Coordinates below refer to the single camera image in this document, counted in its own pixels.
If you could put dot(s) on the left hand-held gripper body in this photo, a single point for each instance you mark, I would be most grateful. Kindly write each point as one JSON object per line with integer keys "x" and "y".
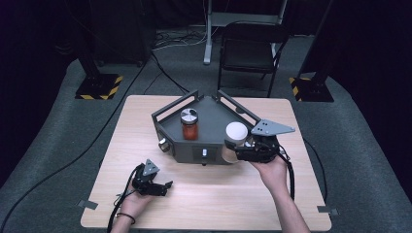
{"x": 145, "y": 181}

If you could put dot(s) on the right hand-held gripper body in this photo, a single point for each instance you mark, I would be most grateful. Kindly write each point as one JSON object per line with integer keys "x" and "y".
{"x": 262, "y": 147}

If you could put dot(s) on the white-lid jar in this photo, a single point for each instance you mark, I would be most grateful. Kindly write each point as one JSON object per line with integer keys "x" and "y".
{"x": 236, "y": 132}

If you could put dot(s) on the black corner rack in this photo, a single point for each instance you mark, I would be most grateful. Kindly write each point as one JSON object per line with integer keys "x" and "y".
{"x": 210, "y": 126}

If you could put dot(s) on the silver-lid spice jar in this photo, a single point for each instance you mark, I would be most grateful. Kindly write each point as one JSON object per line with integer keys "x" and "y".
{"x": 189, "y": 129}

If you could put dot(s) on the person's left hand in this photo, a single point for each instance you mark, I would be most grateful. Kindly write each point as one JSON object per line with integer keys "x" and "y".
{"x": 136, "y": 202}

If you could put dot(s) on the person's right hand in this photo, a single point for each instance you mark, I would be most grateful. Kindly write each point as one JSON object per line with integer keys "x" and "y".
{"x": 273, "y": 174}

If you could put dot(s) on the black wrist band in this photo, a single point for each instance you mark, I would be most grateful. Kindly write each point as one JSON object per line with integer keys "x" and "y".
{"x": 126, "y": 215}

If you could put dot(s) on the grey tape strip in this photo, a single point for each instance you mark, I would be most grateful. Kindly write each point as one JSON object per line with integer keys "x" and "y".
{"x": 327, "y": 210}
{"x": 87, "y": 204}

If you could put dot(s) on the black stand with striped base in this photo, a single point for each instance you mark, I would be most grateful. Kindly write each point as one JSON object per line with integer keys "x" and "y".
{"x": 98, "y": 85}
{"x": 312, "y": 89}

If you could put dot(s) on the black folding chair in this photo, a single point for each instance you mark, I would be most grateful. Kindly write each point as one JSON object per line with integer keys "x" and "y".
{"x": 249, "y": 53}

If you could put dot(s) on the white metal stand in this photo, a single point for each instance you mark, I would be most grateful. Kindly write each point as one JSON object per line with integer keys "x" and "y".
{"x": 208, "y": 45}

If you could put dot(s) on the black cabinet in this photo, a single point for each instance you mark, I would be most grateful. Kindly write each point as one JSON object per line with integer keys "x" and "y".
{"x": 121, "y": 32}

